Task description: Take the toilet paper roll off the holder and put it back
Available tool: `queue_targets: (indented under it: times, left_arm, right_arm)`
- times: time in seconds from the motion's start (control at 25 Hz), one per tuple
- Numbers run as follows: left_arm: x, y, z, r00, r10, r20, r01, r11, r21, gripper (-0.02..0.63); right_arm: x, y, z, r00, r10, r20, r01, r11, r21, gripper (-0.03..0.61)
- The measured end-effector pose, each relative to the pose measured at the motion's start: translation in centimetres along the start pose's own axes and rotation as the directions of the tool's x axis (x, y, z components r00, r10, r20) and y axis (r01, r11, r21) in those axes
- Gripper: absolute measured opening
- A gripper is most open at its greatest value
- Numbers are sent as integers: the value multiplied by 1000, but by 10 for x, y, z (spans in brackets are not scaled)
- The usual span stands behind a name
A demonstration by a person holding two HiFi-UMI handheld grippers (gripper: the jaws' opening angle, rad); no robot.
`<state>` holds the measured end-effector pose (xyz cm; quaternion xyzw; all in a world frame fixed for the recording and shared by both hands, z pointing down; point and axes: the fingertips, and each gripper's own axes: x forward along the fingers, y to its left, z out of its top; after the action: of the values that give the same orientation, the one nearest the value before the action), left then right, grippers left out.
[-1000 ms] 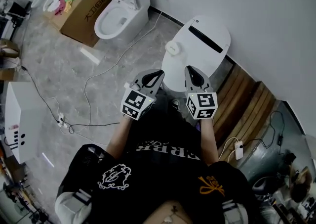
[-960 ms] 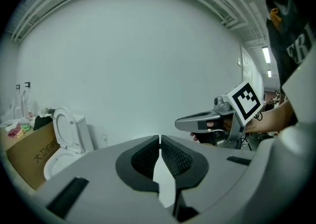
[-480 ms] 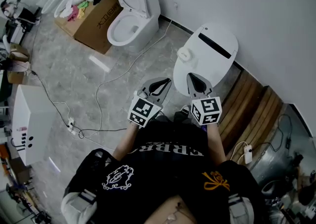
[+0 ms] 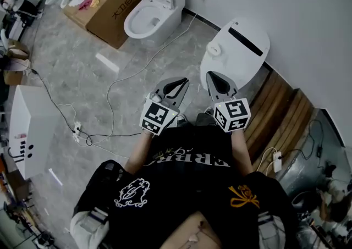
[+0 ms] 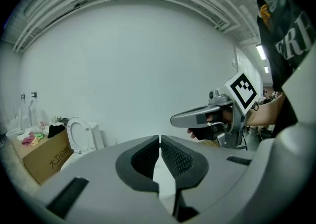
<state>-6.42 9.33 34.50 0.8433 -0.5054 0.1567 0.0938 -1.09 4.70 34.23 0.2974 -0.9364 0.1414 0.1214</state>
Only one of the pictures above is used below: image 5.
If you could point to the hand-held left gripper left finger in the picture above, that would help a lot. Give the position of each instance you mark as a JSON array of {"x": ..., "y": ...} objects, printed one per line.
[{"x": 103, "y": 168}]

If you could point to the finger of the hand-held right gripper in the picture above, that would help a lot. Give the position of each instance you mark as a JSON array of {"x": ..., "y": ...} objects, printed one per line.
[{"x": 187, "y": 119}]

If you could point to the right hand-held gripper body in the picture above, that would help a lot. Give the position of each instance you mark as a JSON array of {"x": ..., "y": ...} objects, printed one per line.
[{"x": 243, "y": 89}]

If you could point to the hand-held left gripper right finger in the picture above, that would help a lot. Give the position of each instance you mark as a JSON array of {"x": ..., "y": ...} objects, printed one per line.
[{"x": 217, "y": 168}]

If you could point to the white paper tissue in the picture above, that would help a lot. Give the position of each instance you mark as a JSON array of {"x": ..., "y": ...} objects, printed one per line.
[{"x": 164, "y": 181}]

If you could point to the person's right forearm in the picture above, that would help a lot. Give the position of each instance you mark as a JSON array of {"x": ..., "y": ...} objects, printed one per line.
[{"x": 266, "y": 113}]

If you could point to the white toilet with raised lid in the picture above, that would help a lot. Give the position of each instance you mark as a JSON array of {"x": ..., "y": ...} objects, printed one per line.
[{"x": 81, "y": 136}]

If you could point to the person's right hand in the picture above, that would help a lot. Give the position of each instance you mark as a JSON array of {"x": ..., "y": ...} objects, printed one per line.
[{"x": 227, "y": 116}]

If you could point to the long ceiling light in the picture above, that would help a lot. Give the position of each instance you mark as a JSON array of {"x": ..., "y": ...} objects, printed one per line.
[
  {"x": 266, "y": 69},
  {"x": 261, "y": 52}
]

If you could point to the black cloth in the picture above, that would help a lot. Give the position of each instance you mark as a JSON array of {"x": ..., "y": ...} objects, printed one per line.
[{"x": 55, "y": 130}]

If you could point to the brown cardboard box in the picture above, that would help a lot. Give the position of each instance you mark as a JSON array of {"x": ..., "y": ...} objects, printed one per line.
[{"x": 42, "y": 161}]

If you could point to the green cloth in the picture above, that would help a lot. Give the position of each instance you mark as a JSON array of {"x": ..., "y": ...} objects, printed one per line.
[{"x": 39, "y": 135}]

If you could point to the yellow cloth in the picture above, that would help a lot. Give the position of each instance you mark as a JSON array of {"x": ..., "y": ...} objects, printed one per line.
[{"x": 35, "y": 142}]

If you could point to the person in black shirt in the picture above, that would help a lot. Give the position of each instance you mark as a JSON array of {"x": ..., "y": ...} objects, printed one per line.
[{"x": 284, "y": 25}]

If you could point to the plastic bottle with red label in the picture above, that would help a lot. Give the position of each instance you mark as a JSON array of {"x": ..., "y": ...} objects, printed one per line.
[{"x": 42, "y": 122}]

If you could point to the pink cloth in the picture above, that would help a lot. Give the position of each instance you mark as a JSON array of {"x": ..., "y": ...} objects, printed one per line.
[{"x": 27, "y": 139}]

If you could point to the white wall switch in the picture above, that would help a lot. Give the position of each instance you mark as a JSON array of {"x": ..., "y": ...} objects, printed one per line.
[{"x": 234, "y": 63}]

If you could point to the small wall water valve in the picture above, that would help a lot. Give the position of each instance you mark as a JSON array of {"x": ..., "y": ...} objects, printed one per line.
[{"x": 116, "y": 141}]

